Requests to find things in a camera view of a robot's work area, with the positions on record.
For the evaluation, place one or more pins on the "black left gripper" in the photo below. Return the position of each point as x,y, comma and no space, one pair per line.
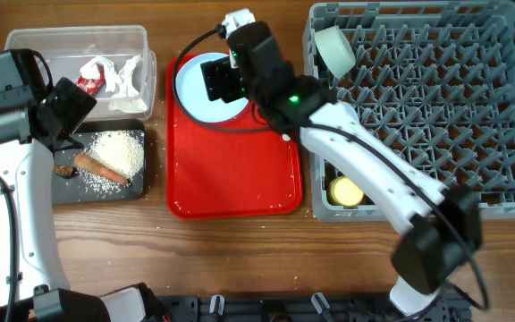
76,103

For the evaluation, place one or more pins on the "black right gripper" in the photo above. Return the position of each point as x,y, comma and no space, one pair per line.
218,75

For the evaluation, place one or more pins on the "red ketchup packet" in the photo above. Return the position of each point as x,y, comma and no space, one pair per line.
92,86

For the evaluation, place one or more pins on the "light blue plate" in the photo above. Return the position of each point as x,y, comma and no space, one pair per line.
192,93

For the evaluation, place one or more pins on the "orange carrot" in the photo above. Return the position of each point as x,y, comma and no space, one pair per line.
90,165

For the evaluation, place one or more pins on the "white napkin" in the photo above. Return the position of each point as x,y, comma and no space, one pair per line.
121,80

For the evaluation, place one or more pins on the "brown mushroom piece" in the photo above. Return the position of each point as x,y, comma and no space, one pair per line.
65,171

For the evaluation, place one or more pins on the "white rice pile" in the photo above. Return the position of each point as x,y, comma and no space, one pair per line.
121,151

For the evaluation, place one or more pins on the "green bowl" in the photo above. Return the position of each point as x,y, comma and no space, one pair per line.
335,51

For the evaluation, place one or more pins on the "yellow cup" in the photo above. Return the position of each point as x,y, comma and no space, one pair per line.
344,192

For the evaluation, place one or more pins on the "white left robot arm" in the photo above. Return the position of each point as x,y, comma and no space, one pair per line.
37,115

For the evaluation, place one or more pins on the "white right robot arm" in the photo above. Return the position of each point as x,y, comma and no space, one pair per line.
440,227

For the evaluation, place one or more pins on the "black waste tray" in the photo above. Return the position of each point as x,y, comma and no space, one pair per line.
74,190

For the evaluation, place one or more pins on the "grey dishwasher rack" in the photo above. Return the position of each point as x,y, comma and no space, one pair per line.
435,82

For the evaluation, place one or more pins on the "clear plastic bin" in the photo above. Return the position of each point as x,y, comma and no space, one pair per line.
67,49

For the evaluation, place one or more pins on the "red serving tray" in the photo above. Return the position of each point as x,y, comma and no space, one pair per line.
211,174

